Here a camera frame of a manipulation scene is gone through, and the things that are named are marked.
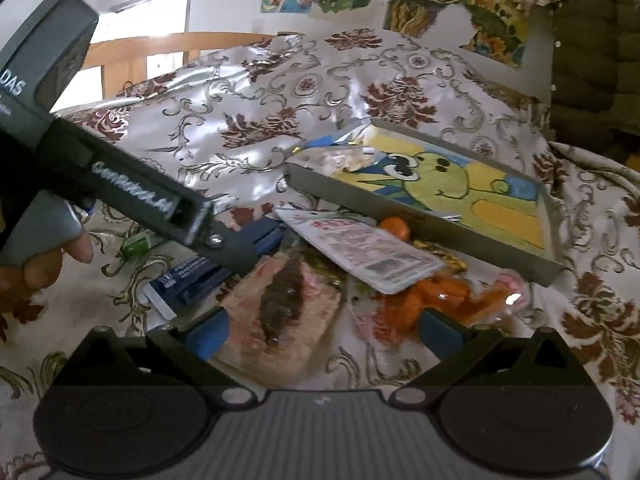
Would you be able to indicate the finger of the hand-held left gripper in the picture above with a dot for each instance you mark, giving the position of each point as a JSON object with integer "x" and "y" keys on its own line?
{"x": 262, "y": 240}

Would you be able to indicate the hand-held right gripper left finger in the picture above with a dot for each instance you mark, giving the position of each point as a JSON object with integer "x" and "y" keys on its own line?
{"x": 209, "y": 334}

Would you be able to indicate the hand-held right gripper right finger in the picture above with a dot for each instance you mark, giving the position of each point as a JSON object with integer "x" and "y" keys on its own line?
{"x": 442, "y": 334}

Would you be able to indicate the pink dried fish packet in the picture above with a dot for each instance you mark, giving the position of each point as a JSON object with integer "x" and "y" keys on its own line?
{"x": 285, "y": 300}

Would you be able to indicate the white packet with red label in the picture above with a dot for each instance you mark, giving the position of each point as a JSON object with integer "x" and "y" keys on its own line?
{"x": 370, "y": 255}

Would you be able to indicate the grey tray with frog picture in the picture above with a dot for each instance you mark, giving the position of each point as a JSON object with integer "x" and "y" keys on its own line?
{"x": 500, "y": 220}

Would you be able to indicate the person's left hand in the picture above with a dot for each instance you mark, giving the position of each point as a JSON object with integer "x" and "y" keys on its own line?
{"x": 45, "y": 272}

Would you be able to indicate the orange snack packet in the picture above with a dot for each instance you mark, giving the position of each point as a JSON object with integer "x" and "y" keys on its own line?
{"x": 440, "y": 296}

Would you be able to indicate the gold wrapped candy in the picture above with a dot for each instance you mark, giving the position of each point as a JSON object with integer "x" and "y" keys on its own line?
{"x": 440, "y": 257}

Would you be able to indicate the pink candy wrapper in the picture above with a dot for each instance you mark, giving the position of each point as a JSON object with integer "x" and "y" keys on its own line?
{"x": 512, "y": 287}

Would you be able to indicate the green small bottle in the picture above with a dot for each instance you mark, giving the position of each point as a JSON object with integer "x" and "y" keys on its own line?
{"x": 135, "y": 246}

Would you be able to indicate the clear plastic snack packet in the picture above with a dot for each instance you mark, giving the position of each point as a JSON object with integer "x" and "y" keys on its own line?
{"x": 340, "y": 160}

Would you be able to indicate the tangerine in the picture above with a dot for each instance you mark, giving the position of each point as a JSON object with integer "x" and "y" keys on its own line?
{"x": 395, "y": 227}

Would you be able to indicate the window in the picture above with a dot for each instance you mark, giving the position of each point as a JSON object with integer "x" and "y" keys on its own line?
{"x": 145, "y": 20}

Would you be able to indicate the floral printed blanket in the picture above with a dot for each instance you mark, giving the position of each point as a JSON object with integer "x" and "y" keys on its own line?
{"x": 310, "y": 90}

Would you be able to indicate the olive quilted jacket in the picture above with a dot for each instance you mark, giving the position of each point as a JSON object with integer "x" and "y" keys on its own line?
{"x": 595, "y": 60}

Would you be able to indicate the yellow floral wall poster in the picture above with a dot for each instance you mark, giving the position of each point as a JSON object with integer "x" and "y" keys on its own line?
{"x": 450, "y": 5}

